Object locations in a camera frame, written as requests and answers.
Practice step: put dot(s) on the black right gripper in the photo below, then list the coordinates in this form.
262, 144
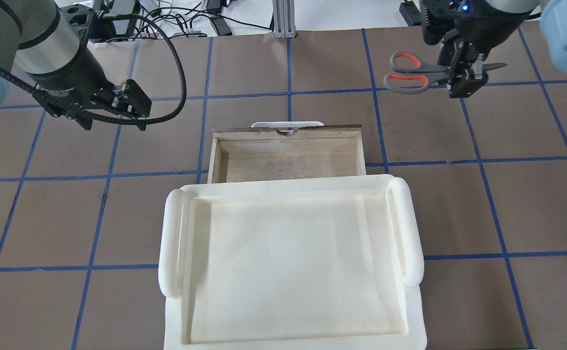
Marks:
499, 30

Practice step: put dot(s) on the wooden drawer with white handle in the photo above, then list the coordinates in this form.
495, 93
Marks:
270, 151

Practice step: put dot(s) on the aluminium frame post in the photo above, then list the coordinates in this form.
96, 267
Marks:
284, 25

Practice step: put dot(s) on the grey orange scissors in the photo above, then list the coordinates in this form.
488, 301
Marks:
412, 75

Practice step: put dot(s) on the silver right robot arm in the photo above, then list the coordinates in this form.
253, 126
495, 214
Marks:
553, 25

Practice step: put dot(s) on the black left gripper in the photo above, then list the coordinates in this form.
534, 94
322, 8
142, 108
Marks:
72, 78

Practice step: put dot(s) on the black power adapter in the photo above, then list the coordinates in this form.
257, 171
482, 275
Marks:
410, 13

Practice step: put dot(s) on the white plastic tray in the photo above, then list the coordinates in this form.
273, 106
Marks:
304, 264

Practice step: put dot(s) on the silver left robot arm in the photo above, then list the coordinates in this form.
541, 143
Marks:
44, 52

